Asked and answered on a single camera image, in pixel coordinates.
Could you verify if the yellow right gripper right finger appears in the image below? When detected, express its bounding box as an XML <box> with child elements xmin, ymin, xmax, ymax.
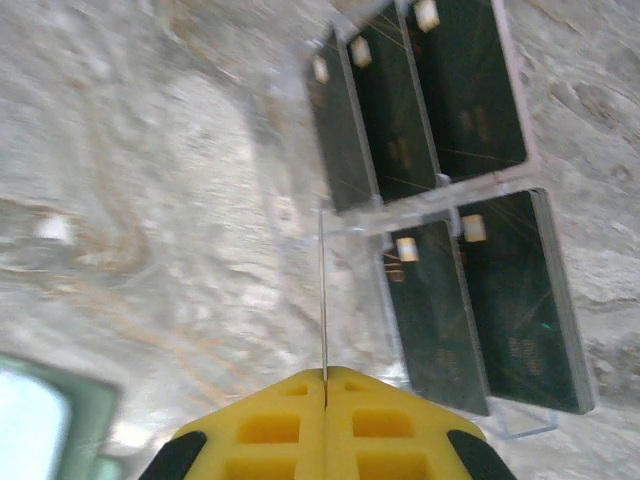
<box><xmin>325</xmin><ymin>364</ymin><xmax>519</xmax><ymax>480</ymax></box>

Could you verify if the mint green card holder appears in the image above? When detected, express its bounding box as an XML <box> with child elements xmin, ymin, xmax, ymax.
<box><xmin>0</xmin><ymin>352</ymin><xmax>124</xmax><ymax>480</ymax></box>

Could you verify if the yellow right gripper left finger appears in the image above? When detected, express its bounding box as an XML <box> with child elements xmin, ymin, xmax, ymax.
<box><xmin>144</xmin><ymin>367</ymin><xmax>327</xmax><ymax>480</ymax></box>

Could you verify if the black credit card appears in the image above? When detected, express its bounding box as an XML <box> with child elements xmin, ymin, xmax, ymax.
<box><xmin>344</xmin><ymin>22</ymin><xmax>442</xmax><ymax>204</ymax></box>
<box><xmin>409</xmin><ymin>0</ymin><xmax>530</xmax><ymax>181</ymax></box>
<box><xmin>457</xmin><ymin>188</ymin><xmax>596</xmax><ymax>416</ymax></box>
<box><xmin>305</xmin><ymin>27</ymin><xmax>379</xmax><ymax>214</ymax></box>
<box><xmin>384</xmin><ymin>219</ymin><xmax>491</xmax><ymax>417</ymax></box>
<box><xmin>318</xmin><ymin>208</ymin><xmax>330</xmax><ymax>396</ymax></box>

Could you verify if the black battery tray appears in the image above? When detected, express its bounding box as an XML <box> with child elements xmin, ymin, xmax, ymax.
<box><xmin>244</xmin><ymin>0</ymin><xmax>561</xmax><ymax>441</ymax></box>

